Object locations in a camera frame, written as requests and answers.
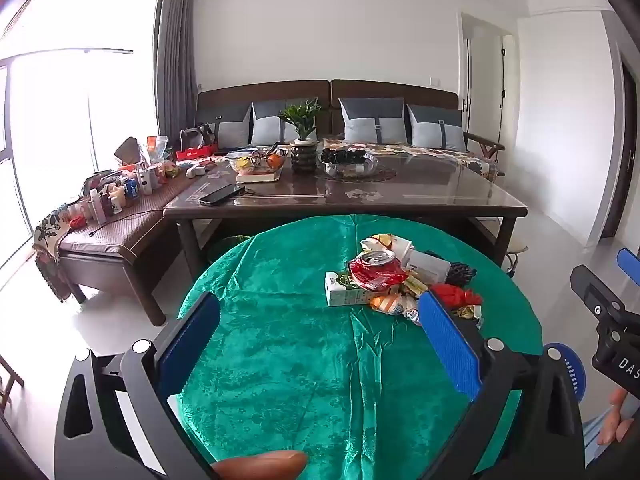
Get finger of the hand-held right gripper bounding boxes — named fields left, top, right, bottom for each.
left=571, top=265, right=627, bottom=320
left=616, top=247, right=640, bottom=287

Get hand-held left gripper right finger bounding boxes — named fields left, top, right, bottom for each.
left=417, top=289, right=587, bottom=480

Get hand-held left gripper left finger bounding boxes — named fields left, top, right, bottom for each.
left=54, top=291, right=223, bottom=480

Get red wrapper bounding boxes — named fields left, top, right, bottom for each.
left=429, top=283, right=484, bottom=309

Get orange and white wrapper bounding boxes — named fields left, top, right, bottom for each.
left=369, top=293, right=419, bottom=316

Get black mesh net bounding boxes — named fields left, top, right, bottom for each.
left=444, top=261, right=476, bottom=287

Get white plastic container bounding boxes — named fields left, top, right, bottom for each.
left=406, top=250, right=452, bottom=287

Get crushed red drink can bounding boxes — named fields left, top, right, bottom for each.
left=349, top=249, right=408, bottom=292

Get green and white carton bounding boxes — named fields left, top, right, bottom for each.
left=325, top=271, right=382, bottom=307

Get yellow and white wrappers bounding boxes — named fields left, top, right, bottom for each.
left=360, top=233, right=393, bottom=253

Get person's right hand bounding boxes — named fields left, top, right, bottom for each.
left=595, top=387, right=640, bottom=447

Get person's left hand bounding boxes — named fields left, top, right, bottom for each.
left=210, top=450, right=309, bottom=480

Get blue plastic stool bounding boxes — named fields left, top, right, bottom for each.
left=542, top=342, right=587, bottom=404

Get light striped clothing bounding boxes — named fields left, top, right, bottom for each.
left=582, top=404, right=617, bottom=467

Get cream stool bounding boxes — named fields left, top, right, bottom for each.
left=504, top=239, right=530, bottom=277

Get green tablecloth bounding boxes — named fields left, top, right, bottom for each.
left=177, top=214, right=546, bottom=480

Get brown padded bench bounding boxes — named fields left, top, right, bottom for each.
left=50, top=175, right=195, bottom=327

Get black phone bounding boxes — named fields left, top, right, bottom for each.
left=199, top=183, right=246, bottom=207

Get dark wooden coffee table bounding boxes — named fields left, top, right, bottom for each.
left=164, top=152, right=529, bottom=311

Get group of small bottles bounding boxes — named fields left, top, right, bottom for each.
left=74, top=159, right=167, bottom=227

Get floral fringed throw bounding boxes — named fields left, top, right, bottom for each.
left=32, top=204, right=77, bottom=303

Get hardcover book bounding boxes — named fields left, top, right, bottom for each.
left=236, top=167, right=284, bottom=184

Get red box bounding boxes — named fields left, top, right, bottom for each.
left=175, top=143, right=219, bottom=162

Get floral sofa blanket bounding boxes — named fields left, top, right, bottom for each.
left=320, top=137, right=499, bottom=182

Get brown handbag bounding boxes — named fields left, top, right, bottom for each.
left=180, top=124, right=219, bottom=151

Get green potted plant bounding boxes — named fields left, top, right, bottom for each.
left=277, top=100, right=324, bottom=175

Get glass dish of dark fruit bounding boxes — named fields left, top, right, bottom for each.
left=317, top=148, right=380, bottom=179

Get grey two-tone cushion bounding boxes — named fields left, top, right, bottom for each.
left=339, top=97, right=409, bottom=145
left=250, top=100, right=322, bottom=146
left=214, top=105, right=254, bottom=148
left=406, top=104, right=468, bottom=154

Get white door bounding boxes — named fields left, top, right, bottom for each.
left=459, top=12, right=519, bottom=147

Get brown wooden sofa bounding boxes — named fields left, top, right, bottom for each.
left=194, top=79, right=507, bottom=182

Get grey curtain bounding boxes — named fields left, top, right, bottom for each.
left=157, top=0, right=199, bottom=137

